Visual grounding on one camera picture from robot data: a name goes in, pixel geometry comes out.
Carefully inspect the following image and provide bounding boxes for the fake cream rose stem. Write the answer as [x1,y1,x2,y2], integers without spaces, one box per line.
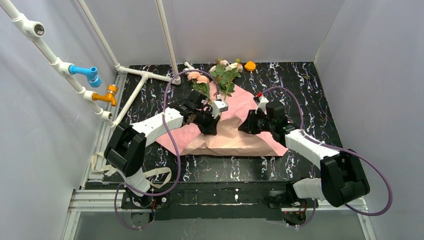
[216,58,243,99]

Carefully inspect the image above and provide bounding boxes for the brass orange tap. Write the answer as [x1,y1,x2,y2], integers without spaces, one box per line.
[91,84,119,107]

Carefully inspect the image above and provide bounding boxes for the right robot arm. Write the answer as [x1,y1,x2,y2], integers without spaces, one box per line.
[238,102,371,207]

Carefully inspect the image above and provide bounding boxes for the beige printed ribbon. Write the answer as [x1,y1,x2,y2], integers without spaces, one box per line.
[90,152,172,189]

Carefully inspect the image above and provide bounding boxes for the fake pink rose stem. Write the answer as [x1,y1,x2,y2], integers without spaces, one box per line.
[186,71,212,103]

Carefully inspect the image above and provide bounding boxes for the aluminium rail frame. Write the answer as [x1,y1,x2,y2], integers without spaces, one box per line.
[61,73,377,240]

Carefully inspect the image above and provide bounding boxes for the white PVC pipe frame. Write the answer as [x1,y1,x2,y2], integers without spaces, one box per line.
[0,0,182,131]

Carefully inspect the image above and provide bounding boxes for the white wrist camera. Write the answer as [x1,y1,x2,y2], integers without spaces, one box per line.
[211,99,229,119]
[253,92,269,114]

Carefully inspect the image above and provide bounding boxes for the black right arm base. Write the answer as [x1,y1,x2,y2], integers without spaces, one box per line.
[264,179,319,229]

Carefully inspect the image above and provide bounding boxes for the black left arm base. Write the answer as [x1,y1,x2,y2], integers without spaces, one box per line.
[120,188,171,210]

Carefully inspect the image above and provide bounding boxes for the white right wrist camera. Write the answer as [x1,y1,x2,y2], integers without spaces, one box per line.
[253,92,269,114]

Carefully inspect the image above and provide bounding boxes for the small orange object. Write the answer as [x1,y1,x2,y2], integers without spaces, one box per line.
[244,61,257,72]

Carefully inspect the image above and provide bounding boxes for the blue plastic tap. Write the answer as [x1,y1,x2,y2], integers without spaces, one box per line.
[68,65,102,88]

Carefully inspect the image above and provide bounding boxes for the small white pipe fitting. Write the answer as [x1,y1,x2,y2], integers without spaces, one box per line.
[183,61,201,78]

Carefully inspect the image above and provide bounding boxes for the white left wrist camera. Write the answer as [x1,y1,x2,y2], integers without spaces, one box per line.
[211,99,229,119]

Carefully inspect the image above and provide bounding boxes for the fake white rose stem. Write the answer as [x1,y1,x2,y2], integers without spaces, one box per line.
[209,59,233,96]

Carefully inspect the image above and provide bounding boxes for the pink wrapping paper sheet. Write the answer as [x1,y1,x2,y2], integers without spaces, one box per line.
[171,85,288,157]

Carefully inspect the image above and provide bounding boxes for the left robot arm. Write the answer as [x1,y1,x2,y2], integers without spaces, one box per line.
[103,91,229,197]

